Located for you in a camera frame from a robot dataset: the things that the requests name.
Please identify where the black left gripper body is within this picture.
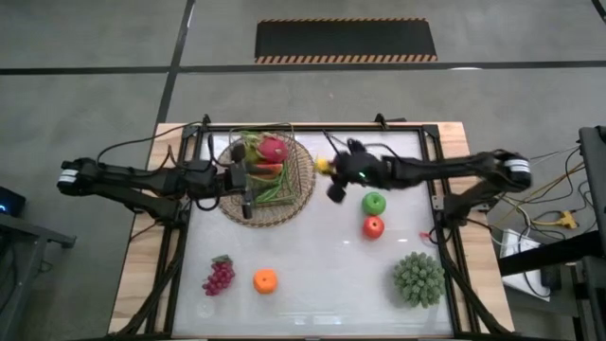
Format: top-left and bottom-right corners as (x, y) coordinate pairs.
(222, 141), (256, 221)

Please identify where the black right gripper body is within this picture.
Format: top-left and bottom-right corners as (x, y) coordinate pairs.
(326, 137), (387, 206)

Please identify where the orange papaya slice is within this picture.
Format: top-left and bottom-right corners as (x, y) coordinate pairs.
(255, 163), (285, 180)

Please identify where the green long beans bunch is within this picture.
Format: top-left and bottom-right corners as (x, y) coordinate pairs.
(253, 163), (304, 207)

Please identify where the pink dragon fruit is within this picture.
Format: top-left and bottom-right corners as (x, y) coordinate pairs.
(239, 132), (290, 165)

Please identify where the red apple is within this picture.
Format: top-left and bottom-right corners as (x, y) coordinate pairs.
(362, 215), (385, 241)

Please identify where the round wicker basket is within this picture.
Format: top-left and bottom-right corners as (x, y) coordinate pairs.
(215, 135), (317, 228)

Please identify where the purple grape bunch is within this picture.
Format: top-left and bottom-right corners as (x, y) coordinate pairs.
(202, 255), (237, 297)

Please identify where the orange tangerine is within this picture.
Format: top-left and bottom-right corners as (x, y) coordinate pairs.
(253, 268), (279, 296)

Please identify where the black hazard-striped floor mat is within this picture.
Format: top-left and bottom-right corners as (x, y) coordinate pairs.
(254, 17), (438, 65)

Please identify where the green bumpy sugar apple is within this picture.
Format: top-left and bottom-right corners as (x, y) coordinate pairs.
(393, 251), (447, 309)

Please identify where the white box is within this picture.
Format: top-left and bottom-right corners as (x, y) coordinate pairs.
(499, 228), (553, 302)

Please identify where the black desk bar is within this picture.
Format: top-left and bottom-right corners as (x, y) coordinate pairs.
(496, 230), (606, 278)

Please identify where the yellow plug connector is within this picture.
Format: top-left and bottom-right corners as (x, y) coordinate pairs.
(558, 210), (579, 231)

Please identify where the grey metal cart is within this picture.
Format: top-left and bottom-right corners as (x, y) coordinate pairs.
(0, 212), (77, 341)

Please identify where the black device with blue light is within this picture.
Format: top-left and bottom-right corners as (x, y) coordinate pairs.
(0, 186), (27, 218)

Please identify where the black equipment stand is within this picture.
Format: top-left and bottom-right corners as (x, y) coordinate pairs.
(578, 125), (606, 238)

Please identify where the black aluminium table frame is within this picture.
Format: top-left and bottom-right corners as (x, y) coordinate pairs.
(111, 113), (515, 341)

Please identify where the black cable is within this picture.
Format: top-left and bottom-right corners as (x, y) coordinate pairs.
(96, 120), (203, 165)

